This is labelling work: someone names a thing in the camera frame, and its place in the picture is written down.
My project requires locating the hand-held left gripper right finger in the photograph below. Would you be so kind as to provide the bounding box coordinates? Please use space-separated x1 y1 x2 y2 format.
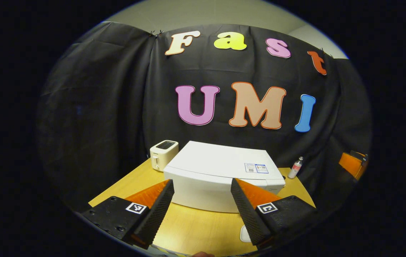
231 178 317 246

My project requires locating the white microwave oven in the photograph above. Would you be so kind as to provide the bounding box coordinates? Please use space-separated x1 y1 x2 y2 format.
163 140 286 213

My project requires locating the white rectangular plate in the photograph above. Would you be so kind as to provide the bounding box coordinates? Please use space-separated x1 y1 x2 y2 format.
240 225 252 243

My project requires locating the small bottle with pink label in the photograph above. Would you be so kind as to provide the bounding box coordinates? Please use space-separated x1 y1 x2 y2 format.
287 156 304 179

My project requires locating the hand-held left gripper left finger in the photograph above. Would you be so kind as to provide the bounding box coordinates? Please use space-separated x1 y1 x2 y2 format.
81 179 175 250

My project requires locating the white toaster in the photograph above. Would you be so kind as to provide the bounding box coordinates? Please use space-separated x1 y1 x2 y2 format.
150 140 179 172

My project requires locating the black backdrop cloth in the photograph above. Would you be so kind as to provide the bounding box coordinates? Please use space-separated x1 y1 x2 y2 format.
35 21 373 211

